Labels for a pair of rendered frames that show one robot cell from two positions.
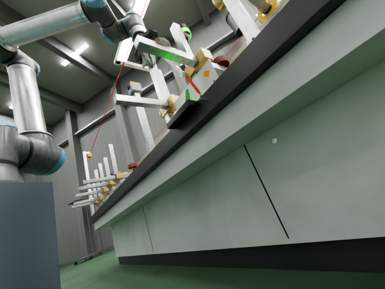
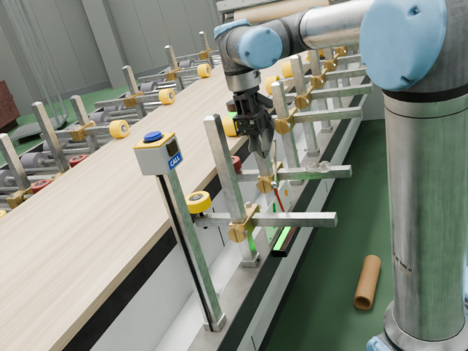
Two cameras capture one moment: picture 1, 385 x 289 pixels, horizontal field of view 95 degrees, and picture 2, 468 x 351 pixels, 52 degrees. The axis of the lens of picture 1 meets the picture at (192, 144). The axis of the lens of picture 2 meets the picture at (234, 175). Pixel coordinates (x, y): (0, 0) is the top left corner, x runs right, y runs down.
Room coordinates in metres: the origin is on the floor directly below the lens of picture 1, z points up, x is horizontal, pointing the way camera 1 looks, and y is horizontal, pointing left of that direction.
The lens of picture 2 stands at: (1.14, 1.22, 1.52)
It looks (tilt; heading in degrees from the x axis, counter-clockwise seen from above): 24 degrees down; 252
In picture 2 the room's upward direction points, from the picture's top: 15 degrees counter-clockwise
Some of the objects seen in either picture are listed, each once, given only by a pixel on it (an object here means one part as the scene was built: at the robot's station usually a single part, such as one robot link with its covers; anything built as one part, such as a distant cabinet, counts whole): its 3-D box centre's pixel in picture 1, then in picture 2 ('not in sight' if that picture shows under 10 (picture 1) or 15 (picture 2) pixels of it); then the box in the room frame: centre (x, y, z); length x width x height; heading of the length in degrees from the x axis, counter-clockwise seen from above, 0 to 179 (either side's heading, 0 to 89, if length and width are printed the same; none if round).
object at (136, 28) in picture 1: (138, 36); (244, 79); (0.67, 0.06, 1.23); 0.10 x 0.09 x 0.05; 133
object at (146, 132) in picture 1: (144, 122); (191, 253); (0.98, 0.24, 0.93); 0.05 x 0.04 x 0.45; 43
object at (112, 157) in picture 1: (114, 167); not in sight; (1.51, 0.74, 0.91); 0.03 x 0.03 x 0.48; 43
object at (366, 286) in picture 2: not in sight; (368, 281); (0.14, -0.35, 0.04); 0.30 x 0.08 x 0.08; 43
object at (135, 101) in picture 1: (162, 105); (262, 220); (0.72, 0.07, 0.82); 0.43 x 0.03 x 0.04; 133
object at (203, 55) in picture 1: (197, 67); (269, 177); (0.59, -0.13, 0.85); 0.13 x 0.06 x 0.05; 43
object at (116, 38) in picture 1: (114, 31); (257, 46); (0.67, 0.18, 1.32); 0.12 x 0.12 x 0.09; 88
